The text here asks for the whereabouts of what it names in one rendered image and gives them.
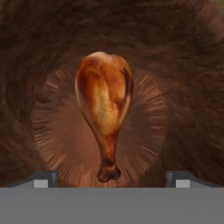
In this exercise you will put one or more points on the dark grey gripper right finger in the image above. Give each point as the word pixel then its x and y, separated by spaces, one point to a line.
pixel 180 176

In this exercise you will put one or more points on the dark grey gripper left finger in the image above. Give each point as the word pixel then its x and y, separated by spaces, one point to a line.
pixel 43 176

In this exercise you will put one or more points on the brown chicken drumstick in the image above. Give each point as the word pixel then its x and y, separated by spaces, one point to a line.
pixel 103 99

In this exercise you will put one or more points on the brown wooden plate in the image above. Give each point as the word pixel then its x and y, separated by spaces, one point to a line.
pixel 163 73

